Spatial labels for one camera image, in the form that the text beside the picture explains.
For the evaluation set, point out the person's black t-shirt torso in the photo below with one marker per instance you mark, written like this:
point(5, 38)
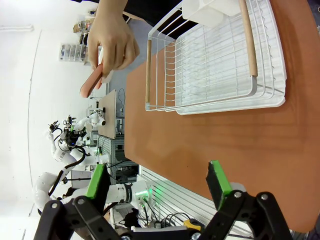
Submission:
point(150, 10)

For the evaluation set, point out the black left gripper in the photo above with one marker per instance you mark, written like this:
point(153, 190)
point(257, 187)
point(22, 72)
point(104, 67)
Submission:
point(71, 138)

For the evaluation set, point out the grey aluminium frame stand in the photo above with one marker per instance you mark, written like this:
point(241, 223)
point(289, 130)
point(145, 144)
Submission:
point(115, 150)

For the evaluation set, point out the clear plastic drawer organizer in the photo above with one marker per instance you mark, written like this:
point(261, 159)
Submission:
point(71, 52)

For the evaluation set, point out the small white background robot arm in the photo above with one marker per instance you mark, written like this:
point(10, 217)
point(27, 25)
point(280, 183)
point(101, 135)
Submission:
point(96, 120)

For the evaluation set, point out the white plastic cutlery holder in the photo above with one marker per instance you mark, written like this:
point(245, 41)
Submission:
point(207, 12)

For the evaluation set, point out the light wooden table top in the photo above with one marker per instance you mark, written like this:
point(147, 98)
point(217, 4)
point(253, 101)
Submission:
point(108, 115)

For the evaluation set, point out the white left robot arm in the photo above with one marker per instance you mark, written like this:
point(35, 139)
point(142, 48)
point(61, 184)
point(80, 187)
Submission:
point(120, 193)

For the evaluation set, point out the cluttered storage shelf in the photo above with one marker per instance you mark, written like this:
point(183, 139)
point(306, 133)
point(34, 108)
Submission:
point(83, 31)

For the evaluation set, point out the right gripper black finger with green pad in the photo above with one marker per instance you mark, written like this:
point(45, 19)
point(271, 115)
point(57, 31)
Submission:
point(222, 187)

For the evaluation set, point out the person's left forearm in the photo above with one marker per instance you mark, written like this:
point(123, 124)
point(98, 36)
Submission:
point(112, 3)

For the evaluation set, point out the person's left hand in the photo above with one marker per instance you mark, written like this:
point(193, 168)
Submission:
point(112, 40)

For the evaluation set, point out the white slatted base panel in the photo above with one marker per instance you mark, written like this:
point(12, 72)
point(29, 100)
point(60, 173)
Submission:
point(175, 190)

